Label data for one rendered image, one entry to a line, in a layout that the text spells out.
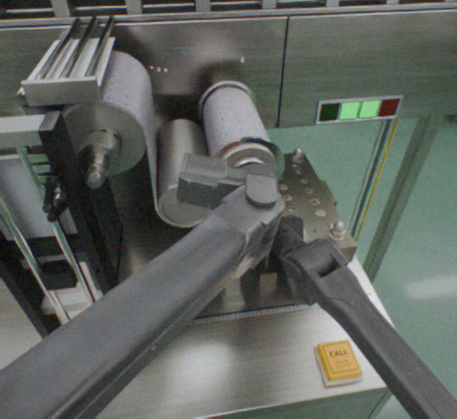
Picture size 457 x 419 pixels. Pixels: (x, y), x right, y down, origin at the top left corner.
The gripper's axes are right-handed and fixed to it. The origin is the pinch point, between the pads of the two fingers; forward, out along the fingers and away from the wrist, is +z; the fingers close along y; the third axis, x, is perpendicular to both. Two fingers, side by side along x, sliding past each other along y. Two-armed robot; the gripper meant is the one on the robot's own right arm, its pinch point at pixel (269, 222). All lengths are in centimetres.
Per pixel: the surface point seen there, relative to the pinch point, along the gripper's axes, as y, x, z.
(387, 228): 72, -32, 69
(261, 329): -4.4, -22.9, -6.0
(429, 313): 100, -82, 73
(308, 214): 12.0, -1.3, 7.0
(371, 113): 37.0, 22.5, 21.6
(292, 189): 10.9, 3.4, 16.1
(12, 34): -52, 45, 11
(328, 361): 7.2, -25.4, -16.2
